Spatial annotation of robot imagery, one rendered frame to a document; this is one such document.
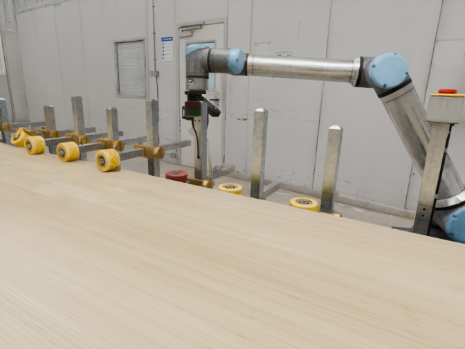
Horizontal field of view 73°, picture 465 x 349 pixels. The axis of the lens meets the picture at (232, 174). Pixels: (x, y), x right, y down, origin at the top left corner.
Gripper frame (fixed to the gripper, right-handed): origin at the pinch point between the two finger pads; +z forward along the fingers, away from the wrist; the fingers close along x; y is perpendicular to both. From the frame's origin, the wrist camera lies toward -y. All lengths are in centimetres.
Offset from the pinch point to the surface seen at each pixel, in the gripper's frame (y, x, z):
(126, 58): 382, -303, -67
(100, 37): 453, -307, -106
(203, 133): -7.3, 8.4, -4.3
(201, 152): -7.2, 9.6, 2.6
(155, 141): 17.7, 8.4, 1.3
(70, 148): 45, 29, 5
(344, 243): -67, 39, 10
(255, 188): -30.8, 9.7, 12.2
